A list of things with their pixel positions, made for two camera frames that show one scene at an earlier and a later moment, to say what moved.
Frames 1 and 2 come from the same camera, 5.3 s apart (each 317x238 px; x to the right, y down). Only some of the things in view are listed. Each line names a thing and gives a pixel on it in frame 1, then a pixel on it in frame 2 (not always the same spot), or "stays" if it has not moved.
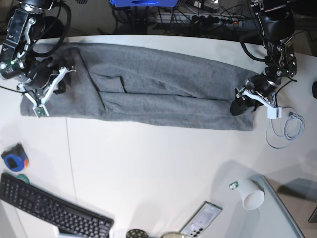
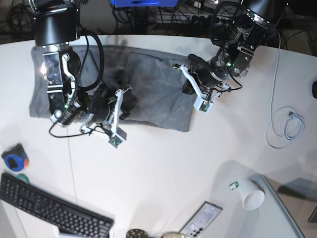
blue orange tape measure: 15,157 stays
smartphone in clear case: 200,222 stays
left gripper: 42,82 to 109,108
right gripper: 257,89 to 204,78
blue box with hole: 145,3 stays
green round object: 24,178 stays
